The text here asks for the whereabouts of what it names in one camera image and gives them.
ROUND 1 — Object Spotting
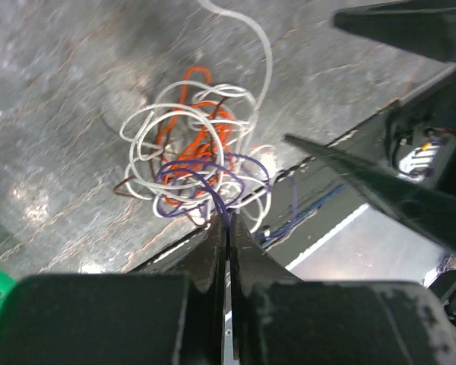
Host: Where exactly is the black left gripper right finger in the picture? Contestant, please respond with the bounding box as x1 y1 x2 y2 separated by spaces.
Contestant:
230 216 456 364

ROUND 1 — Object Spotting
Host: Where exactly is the orange cable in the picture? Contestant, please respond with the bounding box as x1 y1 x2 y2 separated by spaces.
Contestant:
155 66 236 206

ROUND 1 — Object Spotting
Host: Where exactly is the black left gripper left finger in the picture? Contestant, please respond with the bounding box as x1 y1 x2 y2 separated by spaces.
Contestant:
0 218 226 364

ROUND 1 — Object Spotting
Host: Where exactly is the purple cable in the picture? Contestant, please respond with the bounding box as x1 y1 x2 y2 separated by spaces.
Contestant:
154 151 271 225

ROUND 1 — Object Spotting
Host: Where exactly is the white cable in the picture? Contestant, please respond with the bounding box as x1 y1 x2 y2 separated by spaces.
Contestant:
119 0 277 233

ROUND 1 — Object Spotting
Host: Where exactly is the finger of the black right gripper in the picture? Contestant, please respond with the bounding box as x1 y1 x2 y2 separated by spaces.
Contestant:
333 1 456 62
284 134 456 254

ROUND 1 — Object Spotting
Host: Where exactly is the brown cable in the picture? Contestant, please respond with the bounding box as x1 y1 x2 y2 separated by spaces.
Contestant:
112 97 233 227

